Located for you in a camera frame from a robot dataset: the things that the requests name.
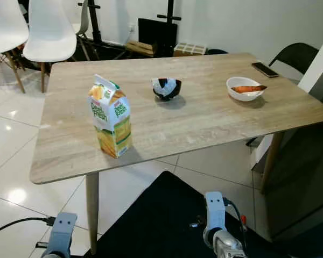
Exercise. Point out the Peel Fresh juice carton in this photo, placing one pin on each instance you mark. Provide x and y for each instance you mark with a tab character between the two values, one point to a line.
110	121

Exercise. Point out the small red capped tool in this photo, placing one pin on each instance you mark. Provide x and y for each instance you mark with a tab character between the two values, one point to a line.
243	220

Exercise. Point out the cardboard box with white grid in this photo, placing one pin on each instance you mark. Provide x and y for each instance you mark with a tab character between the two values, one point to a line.
190	50

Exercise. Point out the white blue snack packet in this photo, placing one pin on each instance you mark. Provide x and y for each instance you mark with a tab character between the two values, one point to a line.
165	87

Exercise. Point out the white wall socket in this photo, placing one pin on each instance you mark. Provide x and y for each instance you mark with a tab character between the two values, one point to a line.
131	27

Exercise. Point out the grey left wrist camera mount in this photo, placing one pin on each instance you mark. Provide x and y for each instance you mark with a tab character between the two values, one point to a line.
63	234

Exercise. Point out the orange sweet potato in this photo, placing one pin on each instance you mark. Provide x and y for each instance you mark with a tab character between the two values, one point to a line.
247	88

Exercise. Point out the light wooden dining table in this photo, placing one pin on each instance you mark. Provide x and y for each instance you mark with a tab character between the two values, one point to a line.
204	121

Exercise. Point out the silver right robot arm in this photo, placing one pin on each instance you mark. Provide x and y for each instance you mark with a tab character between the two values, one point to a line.
225	246

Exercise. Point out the black smartphone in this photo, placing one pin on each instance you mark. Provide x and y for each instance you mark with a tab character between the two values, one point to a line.
265	70

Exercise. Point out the white oval bowl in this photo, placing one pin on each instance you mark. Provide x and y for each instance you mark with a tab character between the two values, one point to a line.
242	98

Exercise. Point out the black flat monitor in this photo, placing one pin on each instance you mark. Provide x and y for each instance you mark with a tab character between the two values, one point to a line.
158	35

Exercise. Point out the brown wooden box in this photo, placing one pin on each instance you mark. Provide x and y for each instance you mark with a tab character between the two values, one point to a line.
140	49

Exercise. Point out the small black bowl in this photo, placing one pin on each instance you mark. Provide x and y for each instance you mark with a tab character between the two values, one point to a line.
167	99

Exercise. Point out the dark blue round bin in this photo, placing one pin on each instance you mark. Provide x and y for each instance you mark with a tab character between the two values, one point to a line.
217	52

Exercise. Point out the black floor mat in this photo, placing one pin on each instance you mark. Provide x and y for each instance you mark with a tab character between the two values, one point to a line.
161	220

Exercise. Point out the black stand pole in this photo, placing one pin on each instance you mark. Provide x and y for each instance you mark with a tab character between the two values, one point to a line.
94	21

